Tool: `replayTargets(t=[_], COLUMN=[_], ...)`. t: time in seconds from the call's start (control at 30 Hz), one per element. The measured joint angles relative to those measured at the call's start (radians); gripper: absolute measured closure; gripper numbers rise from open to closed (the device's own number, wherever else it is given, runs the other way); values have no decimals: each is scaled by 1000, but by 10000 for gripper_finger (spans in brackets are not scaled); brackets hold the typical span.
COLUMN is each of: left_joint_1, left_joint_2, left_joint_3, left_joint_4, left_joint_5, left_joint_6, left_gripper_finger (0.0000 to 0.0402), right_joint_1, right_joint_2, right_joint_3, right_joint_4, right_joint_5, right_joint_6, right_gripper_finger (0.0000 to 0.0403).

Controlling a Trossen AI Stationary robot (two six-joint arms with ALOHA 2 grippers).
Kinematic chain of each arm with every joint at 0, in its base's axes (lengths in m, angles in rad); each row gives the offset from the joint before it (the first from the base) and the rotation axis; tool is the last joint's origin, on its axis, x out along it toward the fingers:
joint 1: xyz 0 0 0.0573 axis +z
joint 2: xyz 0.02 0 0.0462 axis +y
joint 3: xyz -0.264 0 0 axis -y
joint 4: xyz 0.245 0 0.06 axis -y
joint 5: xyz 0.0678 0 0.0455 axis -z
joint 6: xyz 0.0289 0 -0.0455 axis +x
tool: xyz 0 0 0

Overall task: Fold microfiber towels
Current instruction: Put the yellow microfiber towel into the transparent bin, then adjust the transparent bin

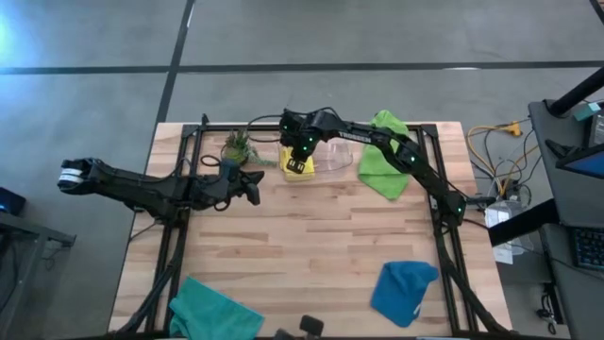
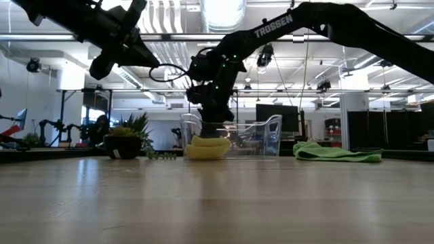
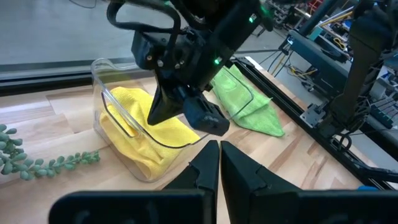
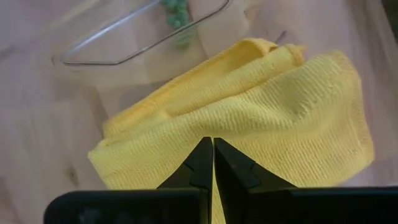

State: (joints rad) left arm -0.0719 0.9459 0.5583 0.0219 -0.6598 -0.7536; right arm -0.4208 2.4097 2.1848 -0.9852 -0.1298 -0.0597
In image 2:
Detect person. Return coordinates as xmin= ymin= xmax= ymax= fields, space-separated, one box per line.
xmin=88 ymin=114 xmax=110 ymax=147

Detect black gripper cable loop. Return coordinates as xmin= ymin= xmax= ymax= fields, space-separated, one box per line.
xmin=149 ymin=63 xmax=189 ymax=83

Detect yellow microfiber towel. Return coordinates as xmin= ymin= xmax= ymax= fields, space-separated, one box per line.
xmin=184 ymin=135 xmax=233 ymax=161

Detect tilted screen on stand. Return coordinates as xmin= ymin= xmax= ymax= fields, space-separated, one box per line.
xmin=16 ymin=108 xmax=28 ymax=131

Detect black aluminium table frame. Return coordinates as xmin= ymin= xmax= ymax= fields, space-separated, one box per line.
xmin=0 ymin=147 xmax=434 ymax=163

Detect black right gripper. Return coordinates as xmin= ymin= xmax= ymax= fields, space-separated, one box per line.
xmin=185 ymin=81 xmax=239 ymax=139

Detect small background plant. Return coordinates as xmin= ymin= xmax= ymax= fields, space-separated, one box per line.
xmin=23 ymin=132 xmax=41 ymax=148

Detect black partition panels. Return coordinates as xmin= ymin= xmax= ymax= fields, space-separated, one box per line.
xmin=347 ymin=110 xmax=421 ymax=152

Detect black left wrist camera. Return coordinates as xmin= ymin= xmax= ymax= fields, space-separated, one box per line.
xmin=89 ymin=50 xmax=118 ymax=81

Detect hanging black camera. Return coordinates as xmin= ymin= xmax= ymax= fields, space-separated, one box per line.
xmin=256 ymin=43 xmax=275 ymax=69

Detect green microfiber towel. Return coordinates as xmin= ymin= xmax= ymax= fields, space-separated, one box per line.
xmin=292 ymin=141 xmax=384 ymax=164

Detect potted succulent plant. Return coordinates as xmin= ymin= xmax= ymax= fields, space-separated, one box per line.
xmin=102 ymin=112 xmax=178 ymax=161

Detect clear plastic bin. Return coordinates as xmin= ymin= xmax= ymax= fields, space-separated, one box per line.
xmin=179 ymin=113 xmax=283 ymax=161

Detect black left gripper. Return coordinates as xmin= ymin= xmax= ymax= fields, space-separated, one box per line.
xmin=78 ymin=0 xmax=161 ymax=68

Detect black computer monitor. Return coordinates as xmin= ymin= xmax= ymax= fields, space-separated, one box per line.
xmin=256 ymin=104 xmax=300 ymax=134

